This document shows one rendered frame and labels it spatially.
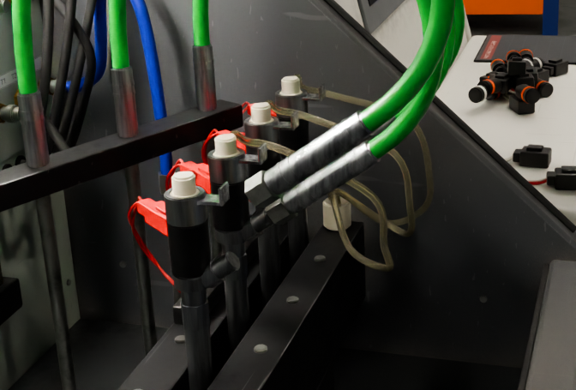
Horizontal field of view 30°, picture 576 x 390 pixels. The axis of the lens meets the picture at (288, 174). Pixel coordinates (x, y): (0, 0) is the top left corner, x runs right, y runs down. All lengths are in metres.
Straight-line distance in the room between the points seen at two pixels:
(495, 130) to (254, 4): 0.38
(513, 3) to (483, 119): 4.57
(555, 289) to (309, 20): 0.32
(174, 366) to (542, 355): 0.28
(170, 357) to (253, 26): 0.35
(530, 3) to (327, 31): 4.89
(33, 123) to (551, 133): 0.64
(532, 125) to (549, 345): 0.46
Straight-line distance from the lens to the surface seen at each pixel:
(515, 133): 1.26
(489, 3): 5.87
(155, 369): 0.80
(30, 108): 0.85
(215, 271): 0.73
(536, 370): 0.84
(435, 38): 0.64
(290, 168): 0.68
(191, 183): 0.72
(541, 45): 1.64
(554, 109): 1.35
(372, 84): 0.99
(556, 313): 0.93
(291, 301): 0.87
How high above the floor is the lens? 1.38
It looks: 20 degrees down
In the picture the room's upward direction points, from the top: 3 degrees counter-clockwise
